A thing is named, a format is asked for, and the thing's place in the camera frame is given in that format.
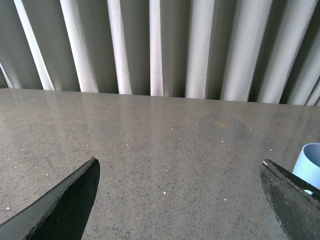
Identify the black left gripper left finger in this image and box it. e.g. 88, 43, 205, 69
0, 157, 100, 240

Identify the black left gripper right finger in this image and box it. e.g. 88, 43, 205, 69
259, 159, 320, 240

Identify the light blue plastic cup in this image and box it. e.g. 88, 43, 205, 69
292, 143, 320, 190

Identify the grey pleated curtain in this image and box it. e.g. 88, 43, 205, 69
0, 0, 320, 106

